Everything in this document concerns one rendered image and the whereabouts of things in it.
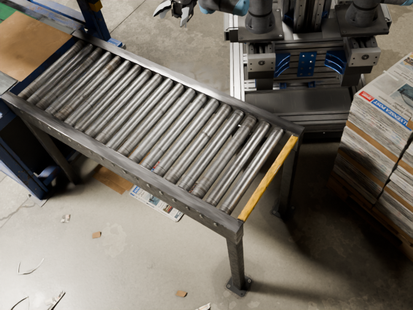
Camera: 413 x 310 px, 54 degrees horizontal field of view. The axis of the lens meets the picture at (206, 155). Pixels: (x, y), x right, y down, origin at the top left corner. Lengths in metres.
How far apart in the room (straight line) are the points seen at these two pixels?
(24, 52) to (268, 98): 1.42
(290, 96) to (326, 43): 0.54
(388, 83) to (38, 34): 1.79
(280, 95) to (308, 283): 1.14
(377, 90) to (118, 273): 1.62
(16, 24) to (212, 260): 1.71
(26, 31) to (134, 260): 1.40
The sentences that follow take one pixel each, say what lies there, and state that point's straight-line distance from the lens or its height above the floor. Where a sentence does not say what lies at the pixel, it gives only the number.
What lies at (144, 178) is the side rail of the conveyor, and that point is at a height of 0.80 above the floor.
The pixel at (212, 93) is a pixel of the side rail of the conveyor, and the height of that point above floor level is 0.80.
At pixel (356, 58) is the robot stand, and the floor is 0.74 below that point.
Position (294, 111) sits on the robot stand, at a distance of 2.54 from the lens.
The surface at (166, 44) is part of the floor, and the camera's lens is 3.35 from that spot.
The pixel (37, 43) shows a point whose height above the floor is 0.80.
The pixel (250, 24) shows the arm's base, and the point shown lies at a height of 0.85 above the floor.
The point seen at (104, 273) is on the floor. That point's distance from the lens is 2.41.
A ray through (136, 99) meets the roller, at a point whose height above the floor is 0.80.
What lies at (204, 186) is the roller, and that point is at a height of 0.80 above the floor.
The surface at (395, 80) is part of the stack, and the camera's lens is 1.94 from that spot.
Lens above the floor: 2.18
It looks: 57 degrees down
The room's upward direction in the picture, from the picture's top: 10 degrees counter-clockwise
